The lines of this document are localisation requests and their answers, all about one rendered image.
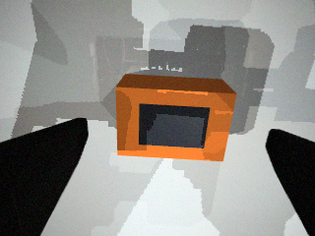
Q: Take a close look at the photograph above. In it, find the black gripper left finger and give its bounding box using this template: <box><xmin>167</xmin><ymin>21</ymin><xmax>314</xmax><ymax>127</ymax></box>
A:
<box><xmin>0</xmin><ymin>118</ymin><xmax>89</xmax><ymax>236</ymax></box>

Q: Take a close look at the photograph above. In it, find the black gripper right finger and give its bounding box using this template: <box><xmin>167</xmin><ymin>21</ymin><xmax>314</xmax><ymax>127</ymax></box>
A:
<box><xmin>266</xmin><ymin>129</ymin><xmax>315</xmax><ymax>236</ymax></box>

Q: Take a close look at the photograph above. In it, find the orange block with dark square face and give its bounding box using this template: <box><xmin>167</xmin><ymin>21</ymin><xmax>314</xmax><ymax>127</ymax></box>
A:
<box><xmin>116</xmin><ymin>74</ymin><xmax>236</xmax><ymax>161</ymax></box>

